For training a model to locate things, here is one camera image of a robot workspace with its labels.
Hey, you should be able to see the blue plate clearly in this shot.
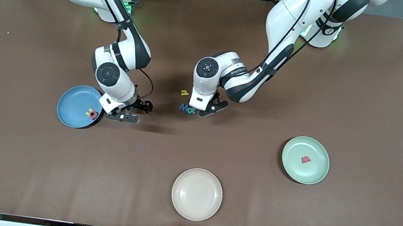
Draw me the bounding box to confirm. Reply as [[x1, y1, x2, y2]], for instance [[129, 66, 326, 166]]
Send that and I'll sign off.
[[54, 82, 106, 132]]

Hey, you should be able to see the beige plate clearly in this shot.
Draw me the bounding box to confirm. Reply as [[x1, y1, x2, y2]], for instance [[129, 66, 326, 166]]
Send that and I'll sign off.
[[168, 165, 226, 224]]

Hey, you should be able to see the green plate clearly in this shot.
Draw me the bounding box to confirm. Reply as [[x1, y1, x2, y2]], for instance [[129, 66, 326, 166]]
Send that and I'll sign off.
[[279, 134, 333, 187]]

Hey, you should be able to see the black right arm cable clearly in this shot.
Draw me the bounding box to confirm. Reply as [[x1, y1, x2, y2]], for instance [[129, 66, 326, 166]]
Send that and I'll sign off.
[[64, 0, 166, 102]]

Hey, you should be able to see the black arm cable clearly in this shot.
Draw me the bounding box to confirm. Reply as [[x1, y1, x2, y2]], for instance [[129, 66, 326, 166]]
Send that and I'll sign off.
[[64, 0, 166, 102], [248, 0, 337, 85]]

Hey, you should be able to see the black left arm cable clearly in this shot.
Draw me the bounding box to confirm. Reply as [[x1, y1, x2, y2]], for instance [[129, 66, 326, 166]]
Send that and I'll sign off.
[[248, 0, 337, 85]]

